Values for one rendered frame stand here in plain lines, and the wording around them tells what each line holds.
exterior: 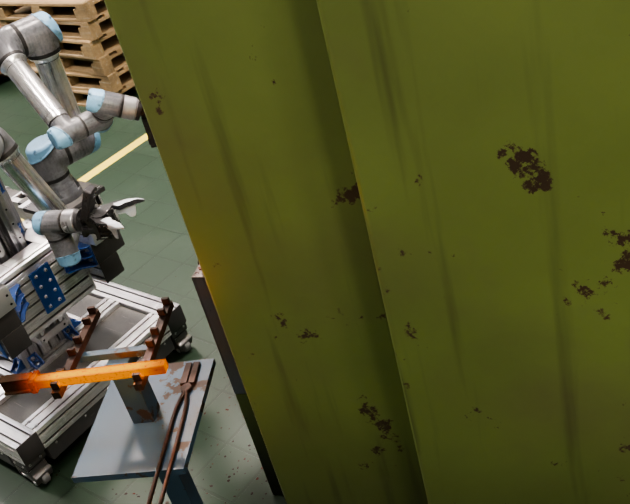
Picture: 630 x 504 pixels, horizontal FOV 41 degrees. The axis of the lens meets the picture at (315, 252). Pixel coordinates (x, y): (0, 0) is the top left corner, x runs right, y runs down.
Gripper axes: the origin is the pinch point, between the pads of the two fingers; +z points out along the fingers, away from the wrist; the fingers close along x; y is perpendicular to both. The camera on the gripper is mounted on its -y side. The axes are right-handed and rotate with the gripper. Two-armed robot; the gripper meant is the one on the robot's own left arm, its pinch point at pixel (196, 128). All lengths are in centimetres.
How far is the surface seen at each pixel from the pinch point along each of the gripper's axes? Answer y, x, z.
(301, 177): 38, -109, 6
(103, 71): -100, 317, -21
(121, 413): -52, -82, -14
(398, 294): 24, -126, 27
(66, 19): -75, 331, -50
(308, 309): 5, -106, 18
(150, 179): -115, 194, 12
